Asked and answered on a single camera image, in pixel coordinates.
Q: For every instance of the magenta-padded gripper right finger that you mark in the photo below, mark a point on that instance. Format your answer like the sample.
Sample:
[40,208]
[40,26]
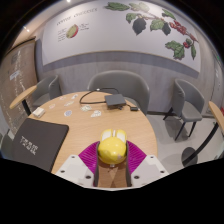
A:
[136,157]

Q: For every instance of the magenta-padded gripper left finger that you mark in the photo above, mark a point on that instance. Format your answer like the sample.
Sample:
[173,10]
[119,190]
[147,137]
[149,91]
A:
[87,156]

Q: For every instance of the yellow computer mouse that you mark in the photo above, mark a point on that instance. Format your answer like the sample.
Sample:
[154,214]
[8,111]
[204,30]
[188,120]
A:
[112,148]

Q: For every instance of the black mouse pad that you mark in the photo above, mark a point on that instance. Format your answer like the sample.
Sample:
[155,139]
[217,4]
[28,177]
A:
[40,143]

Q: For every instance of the small paper sticker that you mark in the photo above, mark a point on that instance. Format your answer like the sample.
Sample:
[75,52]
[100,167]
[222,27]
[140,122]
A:
[96,113]
[86,108]
[52,106]
[74,96]
[69,103]
[68,113]

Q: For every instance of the small black adapter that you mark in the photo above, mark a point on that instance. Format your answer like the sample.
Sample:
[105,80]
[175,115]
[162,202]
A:
[134,108]

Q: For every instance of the flat black box device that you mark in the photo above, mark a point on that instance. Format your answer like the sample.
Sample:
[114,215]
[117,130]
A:
[115,99]

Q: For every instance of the small white box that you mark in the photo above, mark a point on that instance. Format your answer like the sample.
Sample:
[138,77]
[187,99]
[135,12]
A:
[38,112]

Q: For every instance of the grey armchair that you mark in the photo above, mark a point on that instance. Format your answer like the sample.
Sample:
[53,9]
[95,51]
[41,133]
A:
[126,81]
[46,88]

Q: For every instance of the grey chair with black legs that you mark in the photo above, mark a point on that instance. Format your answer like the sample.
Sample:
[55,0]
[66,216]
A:
[190,103]

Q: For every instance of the round wooden side table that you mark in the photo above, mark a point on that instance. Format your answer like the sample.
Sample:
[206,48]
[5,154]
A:
[21,96]

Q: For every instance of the brown notice board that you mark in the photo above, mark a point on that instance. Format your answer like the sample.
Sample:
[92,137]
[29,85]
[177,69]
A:
[16,80]

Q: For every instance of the wooden table with black pedestal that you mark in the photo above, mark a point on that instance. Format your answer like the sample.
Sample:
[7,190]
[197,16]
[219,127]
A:
[217,113]

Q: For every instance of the coffee plant wall mural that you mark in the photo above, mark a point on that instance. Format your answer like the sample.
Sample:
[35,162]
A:
[110,33]

